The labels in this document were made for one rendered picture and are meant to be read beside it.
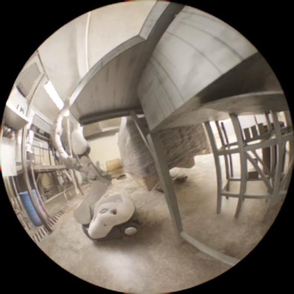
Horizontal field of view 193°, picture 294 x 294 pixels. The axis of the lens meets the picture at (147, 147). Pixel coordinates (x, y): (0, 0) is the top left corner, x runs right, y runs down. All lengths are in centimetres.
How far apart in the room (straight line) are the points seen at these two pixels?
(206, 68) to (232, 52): 6
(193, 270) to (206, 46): 88
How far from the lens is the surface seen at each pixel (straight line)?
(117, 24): 408
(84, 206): 94
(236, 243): 82
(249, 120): 766
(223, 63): 18
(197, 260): 75
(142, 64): 41
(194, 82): 19
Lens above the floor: 73
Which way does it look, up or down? 4 degrees up
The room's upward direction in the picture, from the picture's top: 17 degrees counter-clockwise
